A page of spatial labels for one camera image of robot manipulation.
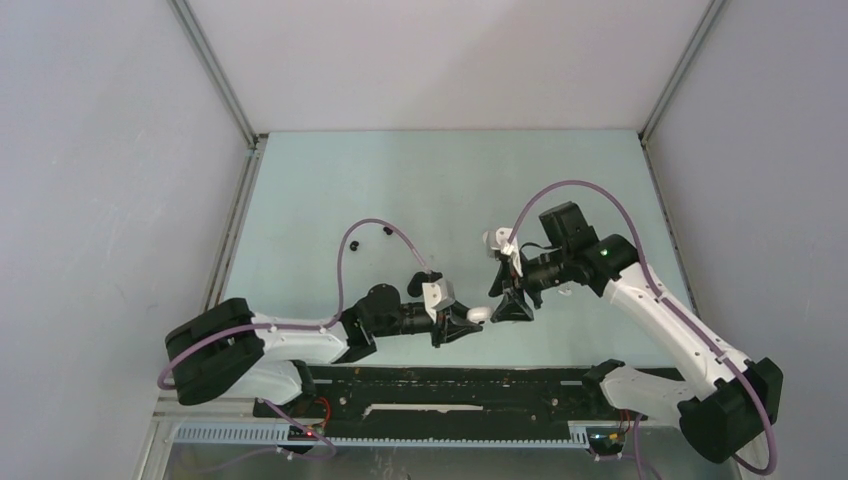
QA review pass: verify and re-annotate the white slotted cable duct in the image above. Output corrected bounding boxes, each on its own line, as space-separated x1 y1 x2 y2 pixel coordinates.
172 423 591 449

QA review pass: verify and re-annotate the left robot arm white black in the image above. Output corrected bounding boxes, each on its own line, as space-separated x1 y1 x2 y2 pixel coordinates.
158 280 493 417

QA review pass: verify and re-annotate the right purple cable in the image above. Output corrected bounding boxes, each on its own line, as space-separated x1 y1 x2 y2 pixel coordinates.
506 180 780 477

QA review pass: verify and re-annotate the right aluminium frame post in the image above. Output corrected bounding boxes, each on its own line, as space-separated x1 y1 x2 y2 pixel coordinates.
639 0 730 147

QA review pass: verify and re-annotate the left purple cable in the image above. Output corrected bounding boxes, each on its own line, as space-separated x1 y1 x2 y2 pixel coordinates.
156 218 439 391

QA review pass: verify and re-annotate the white charging case with dot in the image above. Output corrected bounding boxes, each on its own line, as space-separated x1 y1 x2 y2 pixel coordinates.
466 306 493 324

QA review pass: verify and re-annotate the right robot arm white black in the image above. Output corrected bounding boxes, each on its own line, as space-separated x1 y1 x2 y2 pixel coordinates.
483 202 783 463

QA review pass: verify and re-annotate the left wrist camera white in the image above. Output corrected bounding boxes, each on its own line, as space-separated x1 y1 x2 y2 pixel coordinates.
422 278 456 315

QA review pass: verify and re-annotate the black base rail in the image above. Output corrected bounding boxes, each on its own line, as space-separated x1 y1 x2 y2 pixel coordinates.
279 366 637 445

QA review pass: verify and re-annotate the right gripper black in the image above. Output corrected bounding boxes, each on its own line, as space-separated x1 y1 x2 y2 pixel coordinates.
489 246 572 322

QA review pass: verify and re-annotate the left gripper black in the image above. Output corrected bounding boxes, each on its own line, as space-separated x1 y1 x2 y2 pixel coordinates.
371 299 481 347

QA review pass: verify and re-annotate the black charging case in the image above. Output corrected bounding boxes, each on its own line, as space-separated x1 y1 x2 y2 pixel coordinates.
406 271 432 298

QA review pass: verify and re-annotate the aluminium frame post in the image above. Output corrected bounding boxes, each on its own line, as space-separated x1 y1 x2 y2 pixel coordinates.
639 0 730 147
167 0 259 149

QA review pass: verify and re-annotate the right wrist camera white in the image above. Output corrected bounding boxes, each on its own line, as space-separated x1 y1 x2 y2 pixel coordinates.
483 227 519 258

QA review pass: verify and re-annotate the purple cable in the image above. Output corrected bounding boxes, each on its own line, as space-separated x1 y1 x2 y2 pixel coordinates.
156 218 439 391
506 180 780 477

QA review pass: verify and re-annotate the left aluminium frame post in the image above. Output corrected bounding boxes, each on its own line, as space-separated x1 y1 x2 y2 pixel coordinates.
167 0 259 149

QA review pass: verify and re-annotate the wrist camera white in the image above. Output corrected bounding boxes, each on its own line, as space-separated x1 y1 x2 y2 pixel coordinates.
422 278 456 315
483 227 519 258

